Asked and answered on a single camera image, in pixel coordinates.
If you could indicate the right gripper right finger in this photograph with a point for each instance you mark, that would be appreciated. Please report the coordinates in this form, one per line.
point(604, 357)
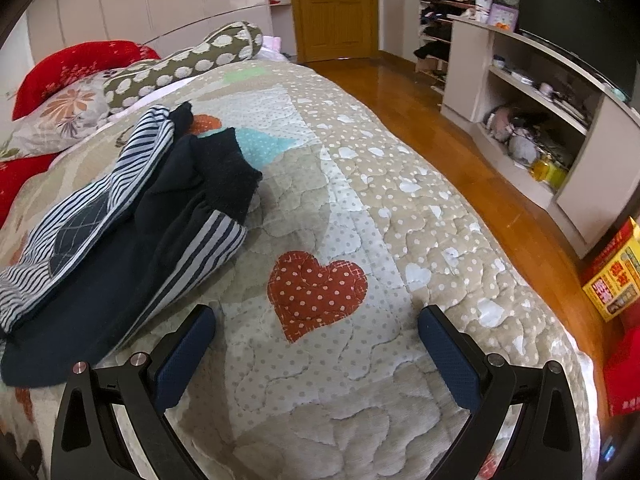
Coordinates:
point(545, 442)

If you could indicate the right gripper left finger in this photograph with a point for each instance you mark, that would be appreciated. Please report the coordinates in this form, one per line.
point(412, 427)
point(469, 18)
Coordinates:
point(88, 443)

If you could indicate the navy striped child pants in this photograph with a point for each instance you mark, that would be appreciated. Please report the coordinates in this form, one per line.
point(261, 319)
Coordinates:
point(111, 255)

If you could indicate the yellow red cardboard box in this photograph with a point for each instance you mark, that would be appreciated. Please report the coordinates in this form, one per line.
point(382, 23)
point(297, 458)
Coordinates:
point(611, 283)

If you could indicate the heart patterned quilt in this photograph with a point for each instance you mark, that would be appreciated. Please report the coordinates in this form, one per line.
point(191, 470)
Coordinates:
point(318, 371)

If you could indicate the red long pillow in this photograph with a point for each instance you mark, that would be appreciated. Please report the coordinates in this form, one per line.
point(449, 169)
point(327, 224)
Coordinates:
point(15, 173)

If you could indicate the white tv shelf unit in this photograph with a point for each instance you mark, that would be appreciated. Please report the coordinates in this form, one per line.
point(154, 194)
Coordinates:
point(490, 69)

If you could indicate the floral pillow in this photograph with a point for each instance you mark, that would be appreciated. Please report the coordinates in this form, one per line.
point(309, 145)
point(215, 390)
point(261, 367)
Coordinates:
point(67, 117)

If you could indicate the red pillow at headboard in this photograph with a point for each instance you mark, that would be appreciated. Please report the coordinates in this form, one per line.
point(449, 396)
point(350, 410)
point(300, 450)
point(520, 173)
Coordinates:
point(62, 68)

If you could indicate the black television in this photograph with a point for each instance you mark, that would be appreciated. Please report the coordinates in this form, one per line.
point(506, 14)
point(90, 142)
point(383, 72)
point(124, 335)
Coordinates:
point(586, 31)

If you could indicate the green polka dot bolster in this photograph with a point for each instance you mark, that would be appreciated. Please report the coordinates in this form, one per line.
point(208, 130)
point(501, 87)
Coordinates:
point(234, 42)

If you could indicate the white wardrobe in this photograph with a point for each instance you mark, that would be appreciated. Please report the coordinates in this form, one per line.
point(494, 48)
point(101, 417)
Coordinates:
point(164, 25)

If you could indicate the cluttered shoe rack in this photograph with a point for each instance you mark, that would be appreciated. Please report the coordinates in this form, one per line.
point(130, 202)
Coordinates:
point(435, 38)

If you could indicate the wooden door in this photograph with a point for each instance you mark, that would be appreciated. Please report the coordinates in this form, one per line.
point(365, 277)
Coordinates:
point(327, 30)

